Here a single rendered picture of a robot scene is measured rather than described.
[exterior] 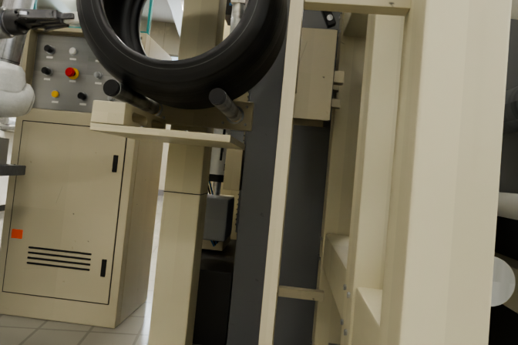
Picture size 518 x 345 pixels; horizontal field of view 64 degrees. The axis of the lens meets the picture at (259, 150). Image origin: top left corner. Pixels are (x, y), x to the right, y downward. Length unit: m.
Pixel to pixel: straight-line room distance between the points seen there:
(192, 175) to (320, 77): 0.54
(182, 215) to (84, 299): 0.71
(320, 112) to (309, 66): 0.15
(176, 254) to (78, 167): 0.69
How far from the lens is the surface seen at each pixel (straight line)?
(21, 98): 1.85
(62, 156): 1.99
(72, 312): 2.06
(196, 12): 1.55
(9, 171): 1.87
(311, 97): 1.36
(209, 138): 1.06
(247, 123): 1.40
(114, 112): 1.15
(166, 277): 1.51
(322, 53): 1.40
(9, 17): 1.44
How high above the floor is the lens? 0.72
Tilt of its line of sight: 3 degrees up
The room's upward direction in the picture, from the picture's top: 5 degrees clockwise
